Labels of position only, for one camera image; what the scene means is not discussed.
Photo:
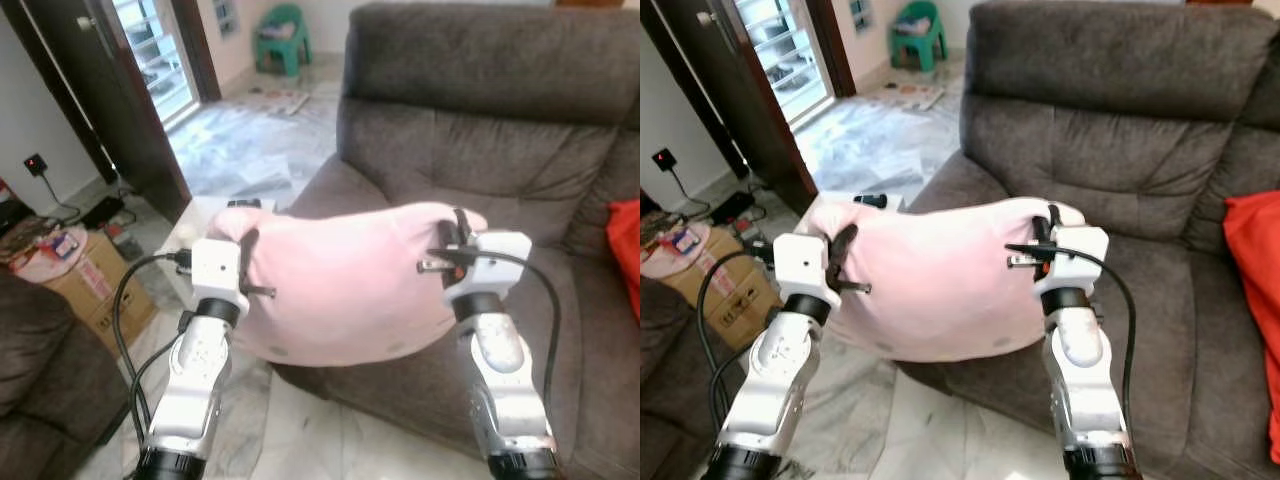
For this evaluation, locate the dark wooden door frame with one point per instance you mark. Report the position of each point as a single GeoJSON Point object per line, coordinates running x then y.
{"type": "Point", "coordinates": [830, 45]}
{"type": "Point", "coordinates": [197, 50]}

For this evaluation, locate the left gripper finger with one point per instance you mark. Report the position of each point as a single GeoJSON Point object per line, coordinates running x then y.
{"type": "Point", "coordinates": [856, 287]}
{"type": "Point", "coordinates": [843, 240]}
{"type": "Point", "coordinates": [262, 290]}
{"type": "Point", "coordinates": [249, 245]}

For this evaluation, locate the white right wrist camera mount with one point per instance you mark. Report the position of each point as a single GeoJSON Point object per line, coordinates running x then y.
{"type": "Point", "coordinates": [495, 262]}
{"type": "Point", "coordinates": [1080, 255]}

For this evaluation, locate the brown cardboard box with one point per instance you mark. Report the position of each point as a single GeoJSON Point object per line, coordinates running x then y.
{"type": "Point", "coordinates": [100, 295]}
{"type": "Point", "coordinates": [735, 300]}

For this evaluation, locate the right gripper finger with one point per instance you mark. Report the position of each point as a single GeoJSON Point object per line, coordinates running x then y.
{"type": "Point", "coordinates": [1053, 222]}
{"type": "Point", "coordinates": [1022, 260]}
{"type": "Point", "coordinates": [461, 228]}
{"type": "Point", "coordinates": [430, 265]}

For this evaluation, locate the printed floor mat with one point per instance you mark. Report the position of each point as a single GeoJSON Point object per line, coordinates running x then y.
{"type": "Point", "coordinates": [278, 101]}
{"type": "Point", "coordinates": [912, 96]}

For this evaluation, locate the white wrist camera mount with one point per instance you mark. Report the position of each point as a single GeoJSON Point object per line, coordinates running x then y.
{"type": "Point", "coordinates": [1080, 255]}
{"type": "Point", "coordinates": [800, 265]}
{"type": "Point", "coordinates": [215, 270]}
{"type": "Point", "coordinates": [495, 262]}

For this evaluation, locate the black wall socket plug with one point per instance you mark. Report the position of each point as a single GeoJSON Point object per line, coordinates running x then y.
{"type": "Point", "coordinates": [36, 164]}
{"type": "Point", "coordinates": [664, 159]}

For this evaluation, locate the pink pillow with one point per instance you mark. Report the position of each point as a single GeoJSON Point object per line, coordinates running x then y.
{"type": "Point", "coordinates": [350, 285]}
{"type": "Point", "coordinates": [940, 280]}

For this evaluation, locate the dark wooden door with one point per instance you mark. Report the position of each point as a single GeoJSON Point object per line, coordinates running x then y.
{"type": "Point", "coordinates": [110, 90]}
{"type": "Point", "coordinates": [745, 90]}

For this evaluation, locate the brown fabric sofa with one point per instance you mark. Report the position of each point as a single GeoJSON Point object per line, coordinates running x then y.
{"type": "Point", "coordinates": [500, 150]}
{"type": "Point", "coordinates": [1130, 140]}

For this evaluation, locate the red pillow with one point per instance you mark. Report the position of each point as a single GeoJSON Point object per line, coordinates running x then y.
{"type": "Point", "coordinates": [1258, 290]}
{"type": "Point", "coordinates": [625, 255]}

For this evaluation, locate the dark brown armchair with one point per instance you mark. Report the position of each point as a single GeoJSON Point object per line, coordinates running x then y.
{"type": "Point", "coordinates": [680, 390]}
{"type": "Point", "coordinates": [50, 380]}

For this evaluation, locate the white side table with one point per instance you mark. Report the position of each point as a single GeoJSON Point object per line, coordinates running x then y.
{"type": "Point", "coordinates": [835, 198]}
{"type": "Point", "coordinates": [195, 215]}

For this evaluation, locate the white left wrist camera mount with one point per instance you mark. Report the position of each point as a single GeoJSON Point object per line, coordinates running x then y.
{"type": "Point", "coordinates": [215, 270]}
{"type": "Point", "coordinates": [800, 265]}

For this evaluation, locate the pink round tray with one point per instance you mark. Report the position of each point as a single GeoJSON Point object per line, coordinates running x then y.
{"type": "Point", "coordinates": [675, 250]}
{"type": "Point", "coordinates": [50, 255]}

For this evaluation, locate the white window grille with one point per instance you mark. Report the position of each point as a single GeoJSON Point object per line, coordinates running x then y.
{"type": "Point", "coordinates": [785, 55]}
{"type": "Point", "coordinates": [155, 55]}

